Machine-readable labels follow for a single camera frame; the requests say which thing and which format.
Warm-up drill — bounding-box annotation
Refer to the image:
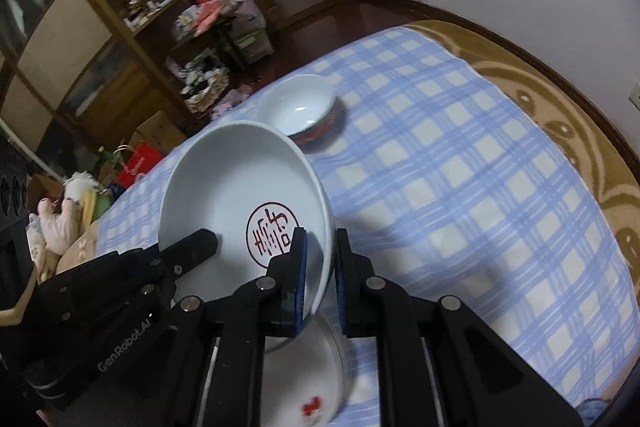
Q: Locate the large cherry plate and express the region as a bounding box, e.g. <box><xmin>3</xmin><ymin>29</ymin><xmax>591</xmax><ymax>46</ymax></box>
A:
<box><xmin>260</xmin><ymin>314</ymin><xmax>348</xmax><ymax>427</ymax></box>

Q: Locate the bowl with red seal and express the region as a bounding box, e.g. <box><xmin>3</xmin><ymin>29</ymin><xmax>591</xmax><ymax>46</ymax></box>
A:
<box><xmin>158</xmin><ymin>120</ymin><xmax>334</xmax><ymax>355</ymax></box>

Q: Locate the red patterned bowl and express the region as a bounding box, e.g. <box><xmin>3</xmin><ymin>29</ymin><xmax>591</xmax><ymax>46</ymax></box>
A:
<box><xmin>255</xmin><ymin>74</ymin><xmax>338</xmax><ymax>145</ymax></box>

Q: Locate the plush toy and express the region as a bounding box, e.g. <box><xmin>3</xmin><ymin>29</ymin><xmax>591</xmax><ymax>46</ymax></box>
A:
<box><xmin>26</xmin><ymin>172</ymin><xmax>98</xmax><ymax>283</ymax></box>

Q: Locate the blue plaid cloth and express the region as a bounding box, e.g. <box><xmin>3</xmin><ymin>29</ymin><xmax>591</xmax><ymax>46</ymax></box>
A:
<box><xmin>94</xmin><ymin>25</ymin><xmax>640</xmax><ymax>427</ymax></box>

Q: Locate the red paper bag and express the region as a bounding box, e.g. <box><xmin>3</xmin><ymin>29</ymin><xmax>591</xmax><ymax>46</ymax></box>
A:
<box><xmin>114</xmin><ymin>142</ymin><xmax>164</xmax><ymax>188</ymax></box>

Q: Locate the cardboard box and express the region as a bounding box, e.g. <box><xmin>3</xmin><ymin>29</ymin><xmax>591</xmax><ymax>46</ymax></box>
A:
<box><xmin>129</xmin><ymin>110</ymin><xmax>186</xmax><ymax>155</ymax></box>

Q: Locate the wicker basket with items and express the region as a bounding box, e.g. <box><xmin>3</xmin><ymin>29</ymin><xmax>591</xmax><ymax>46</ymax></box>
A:
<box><xmin>174</xmin><ymin>56</ymin><xmax>229</xmax><ymax>114</ymax></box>

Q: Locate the brown patterned blanket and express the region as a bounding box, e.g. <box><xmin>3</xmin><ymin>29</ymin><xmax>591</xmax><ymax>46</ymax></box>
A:
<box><xmin>409</xmin><ymin>20</ymin><xmax>639</xmax><ymax>289</ymax></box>

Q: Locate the small black side table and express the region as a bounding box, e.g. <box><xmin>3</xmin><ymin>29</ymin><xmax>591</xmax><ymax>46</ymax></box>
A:
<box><xmin>171</xmin><ymin>0</ymin><xmax>274</xmax><ymax>64</ymax></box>

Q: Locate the wooden wardrobe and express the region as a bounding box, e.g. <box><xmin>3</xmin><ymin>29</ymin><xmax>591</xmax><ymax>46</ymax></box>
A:
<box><xmin>1</xmin><ymin>0</ymin><xmax>195</xmax><ymax>147</ymax></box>

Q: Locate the white wall socket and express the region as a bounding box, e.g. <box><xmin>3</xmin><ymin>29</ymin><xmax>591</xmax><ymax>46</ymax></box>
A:
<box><xmin>629</xmin><ymin>83</ymin><xmax>640</xmax><ymax>110</ymax></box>

